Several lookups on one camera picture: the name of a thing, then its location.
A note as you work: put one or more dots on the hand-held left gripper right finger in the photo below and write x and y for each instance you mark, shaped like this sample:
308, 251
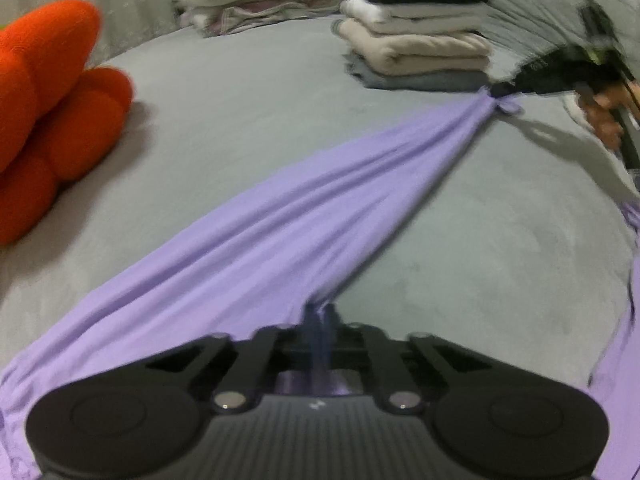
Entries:
350, 340

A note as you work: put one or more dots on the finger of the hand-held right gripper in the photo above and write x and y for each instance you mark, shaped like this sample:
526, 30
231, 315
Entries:
502, 89

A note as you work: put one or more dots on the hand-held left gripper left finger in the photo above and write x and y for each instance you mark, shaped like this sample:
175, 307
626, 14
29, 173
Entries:
285, 340

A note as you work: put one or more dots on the white folded garment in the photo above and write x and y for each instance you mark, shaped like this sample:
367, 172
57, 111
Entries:
415, 12

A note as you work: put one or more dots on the beige folded garment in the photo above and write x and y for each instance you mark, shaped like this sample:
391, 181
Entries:
415, 47

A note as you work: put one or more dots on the orange pumpkin pillow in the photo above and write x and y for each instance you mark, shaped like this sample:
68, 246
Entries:
50, 110

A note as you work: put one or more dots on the grey folded garment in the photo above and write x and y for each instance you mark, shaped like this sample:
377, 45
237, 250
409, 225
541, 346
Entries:
425, 80

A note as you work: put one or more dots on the purple pants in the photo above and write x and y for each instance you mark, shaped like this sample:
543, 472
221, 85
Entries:
300, 210

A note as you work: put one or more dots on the person's right hand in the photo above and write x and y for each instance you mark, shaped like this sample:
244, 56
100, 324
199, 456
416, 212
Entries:
605, 125

